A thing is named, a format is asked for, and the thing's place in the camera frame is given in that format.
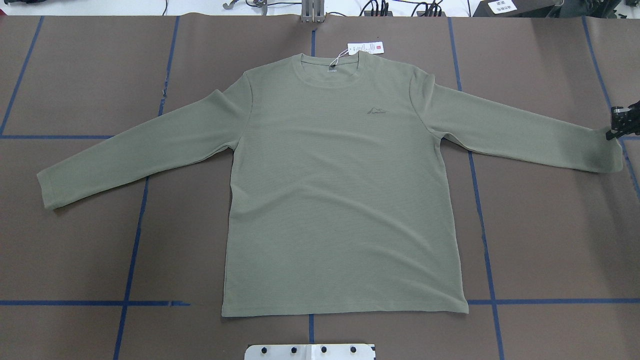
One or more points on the olive green long-sleeve shirt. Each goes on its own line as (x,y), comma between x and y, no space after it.
(340,200)

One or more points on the white paper hang tag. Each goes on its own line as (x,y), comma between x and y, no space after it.
(373,48)

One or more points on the black box white label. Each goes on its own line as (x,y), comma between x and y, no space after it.
(515,8)

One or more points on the white central pedestal column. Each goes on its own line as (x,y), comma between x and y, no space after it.
(326,351)

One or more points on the aluminium frame post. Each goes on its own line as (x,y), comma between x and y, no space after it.
(313,11)

